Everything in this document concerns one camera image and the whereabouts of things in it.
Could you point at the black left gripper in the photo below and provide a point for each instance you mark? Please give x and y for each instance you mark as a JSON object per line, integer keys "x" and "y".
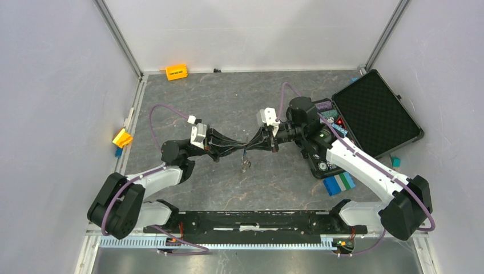
{"x": 217, "y": 144}

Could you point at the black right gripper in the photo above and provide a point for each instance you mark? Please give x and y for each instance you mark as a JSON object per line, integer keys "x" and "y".
{"x": 273, "y": 142}

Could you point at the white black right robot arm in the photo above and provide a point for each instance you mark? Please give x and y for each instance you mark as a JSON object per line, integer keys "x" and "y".
{"x": 404, "y": 205}

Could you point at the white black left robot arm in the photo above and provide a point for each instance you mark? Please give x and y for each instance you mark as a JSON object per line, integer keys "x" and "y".
{"x": 121, "y": 207}

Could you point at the orange yellow plastic block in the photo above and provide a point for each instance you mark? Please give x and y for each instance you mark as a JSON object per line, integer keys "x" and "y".
{"x": 176, "y": 72}

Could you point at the blue green toy bricks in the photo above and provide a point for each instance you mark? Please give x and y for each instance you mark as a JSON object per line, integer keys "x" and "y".
{"x": 338, "y": 183}

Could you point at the yellow orange toy block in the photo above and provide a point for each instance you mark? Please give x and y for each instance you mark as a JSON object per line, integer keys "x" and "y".
{"x": 122, "y": 138}

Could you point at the black poker chip case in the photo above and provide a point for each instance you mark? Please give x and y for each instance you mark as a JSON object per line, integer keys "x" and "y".
{"x": 374, "y": 116}

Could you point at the teal small cube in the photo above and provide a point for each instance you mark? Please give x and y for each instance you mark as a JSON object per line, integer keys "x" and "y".
{"x": 395, "y": 161}

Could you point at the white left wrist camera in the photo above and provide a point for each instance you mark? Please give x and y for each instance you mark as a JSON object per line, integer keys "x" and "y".
{"x": 198, "y": 132}

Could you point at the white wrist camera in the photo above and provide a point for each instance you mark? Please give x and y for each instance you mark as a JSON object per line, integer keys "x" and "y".
{"x": 268, "y": 117}
{"x": 198, "y": 132}

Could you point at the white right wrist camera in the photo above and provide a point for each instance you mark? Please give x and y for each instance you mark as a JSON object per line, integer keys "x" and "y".
{"x": 268, "y": 117}

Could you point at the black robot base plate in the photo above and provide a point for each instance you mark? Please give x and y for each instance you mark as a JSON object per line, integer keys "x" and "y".
{"x": 258, "y": 227}

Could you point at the white toothed cable duct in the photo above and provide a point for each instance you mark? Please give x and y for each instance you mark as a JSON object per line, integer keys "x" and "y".
{"x": 162, "y": 242}

